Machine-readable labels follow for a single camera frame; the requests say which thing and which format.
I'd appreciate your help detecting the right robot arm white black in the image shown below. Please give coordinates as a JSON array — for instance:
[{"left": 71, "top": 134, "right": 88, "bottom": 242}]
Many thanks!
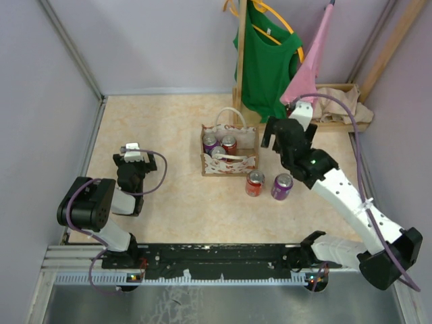
[{"left": 261, "top": 117, "right": 423, "bottom": 291}]

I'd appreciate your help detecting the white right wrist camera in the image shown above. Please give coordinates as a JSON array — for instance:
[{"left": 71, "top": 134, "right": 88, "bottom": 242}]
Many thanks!
[{"left": 288, "top": 101, "right": 313, "bottom": 131}]

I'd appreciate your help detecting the wooden clothes rack frame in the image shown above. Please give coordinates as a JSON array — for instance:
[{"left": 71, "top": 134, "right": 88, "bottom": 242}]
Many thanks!
[{"left": 223, "top": 1, "right": 374, "bottom": 127}]

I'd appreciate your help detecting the white slotted cable duct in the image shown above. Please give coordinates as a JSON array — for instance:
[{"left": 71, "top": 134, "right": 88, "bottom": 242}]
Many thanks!
[{"left": 53, "top": 271, "right": 330, "bottom": 287}]

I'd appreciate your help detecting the pink shirt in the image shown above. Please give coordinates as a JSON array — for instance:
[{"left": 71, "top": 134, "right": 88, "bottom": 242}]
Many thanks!
[{"left": 279, "top": 1, "right": 335, "bottom": 105}]

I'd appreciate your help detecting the beige crumpled cloth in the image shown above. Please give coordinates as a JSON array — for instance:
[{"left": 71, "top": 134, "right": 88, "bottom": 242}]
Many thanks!
[{"left": 313, "top": 85, "right": 375, "bottom": 126}]

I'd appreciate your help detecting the leaning wooden beam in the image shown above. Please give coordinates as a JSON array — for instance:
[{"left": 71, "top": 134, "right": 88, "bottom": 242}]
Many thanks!
[{"left": 358, "top": 1, "right": 429, "bottom": 103}]

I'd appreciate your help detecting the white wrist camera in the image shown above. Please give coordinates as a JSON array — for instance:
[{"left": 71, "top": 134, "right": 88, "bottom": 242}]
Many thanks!
[
  {"left": 124, "top": 142, "right": 144, "bottom": 163},
  {"left": 288, "top": 101, "right": 313, "bottom": 131}
]

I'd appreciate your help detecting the silver purple can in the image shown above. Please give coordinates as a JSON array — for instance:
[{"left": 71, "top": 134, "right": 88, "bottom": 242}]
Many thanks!
[{"left": 271, "top": 173, "right": 294, "bottom": 200}]

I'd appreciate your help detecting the yellow clothes hanger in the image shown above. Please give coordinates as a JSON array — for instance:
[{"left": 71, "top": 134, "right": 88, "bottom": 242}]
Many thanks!
[{"left": 223, "top": 0, "right": 305, "bottom": 63}]

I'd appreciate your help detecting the patterned canvas tote bag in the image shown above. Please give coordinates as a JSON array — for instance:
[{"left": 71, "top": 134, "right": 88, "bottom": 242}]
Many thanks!
[{"left": 200, "top": 107, "right": 259, "bottom": 177}]

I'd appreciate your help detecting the red soda can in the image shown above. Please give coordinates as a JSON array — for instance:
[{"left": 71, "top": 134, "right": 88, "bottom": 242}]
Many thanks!
[{"left": 245, "top": 169, "right": 265, "bottom": 197}]

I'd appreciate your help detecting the green tank top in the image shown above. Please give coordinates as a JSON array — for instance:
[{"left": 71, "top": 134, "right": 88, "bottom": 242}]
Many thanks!
[{"left": 242, "top": 1, "right": 302, "bottom": 123}]

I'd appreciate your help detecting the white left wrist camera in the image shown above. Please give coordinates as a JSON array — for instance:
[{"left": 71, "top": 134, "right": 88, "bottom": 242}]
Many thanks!
[{"left": 124, "top": 142, "right": 144, "bottom": 163}]

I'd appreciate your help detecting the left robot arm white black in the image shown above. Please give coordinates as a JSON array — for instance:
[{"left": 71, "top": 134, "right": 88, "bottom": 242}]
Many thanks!
[{"left": 57, "top": 149, "right": 157, "bottom": 269}]

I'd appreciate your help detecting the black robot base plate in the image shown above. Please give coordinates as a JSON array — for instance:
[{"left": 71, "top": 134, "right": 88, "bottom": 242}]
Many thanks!
[{"left": 101, "top": 243, "right": 342, "bottom": 280}]

